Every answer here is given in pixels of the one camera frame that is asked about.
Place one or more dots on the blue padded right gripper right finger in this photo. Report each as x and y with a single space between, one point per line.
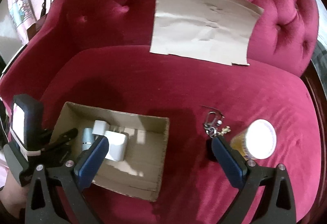
277 204

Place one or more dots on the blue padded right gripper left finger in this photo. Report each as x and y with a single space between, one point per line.
73 177

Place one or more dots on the small white plug charger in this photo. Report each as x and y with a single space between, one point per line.
100 127

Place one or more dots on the large white power adapter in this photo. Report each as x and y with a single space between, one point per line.
117 145

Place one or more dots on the cotton swab tub white lid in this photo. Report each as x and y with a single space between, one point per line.
258 141

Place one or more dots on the phone mounted on left gripper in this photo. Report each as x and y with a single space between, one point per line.
27 114

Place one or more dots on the metal carabiner keyring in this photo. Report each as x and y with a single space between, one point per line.
213 124

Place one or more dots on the red velvet tufted sofa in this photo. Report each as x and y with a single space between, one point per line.
97 53

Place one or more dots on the small brown cardboard box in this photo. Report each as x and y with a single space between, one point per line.
35 27

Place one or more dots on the grey patterned blanket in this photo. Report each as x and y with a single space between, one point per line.
319 60

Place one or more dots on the hello kitty poster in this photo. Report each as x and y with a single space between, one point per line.
22 15

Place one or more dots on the crumpled brown paper sheet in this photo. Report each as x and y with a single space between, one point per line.
216 31

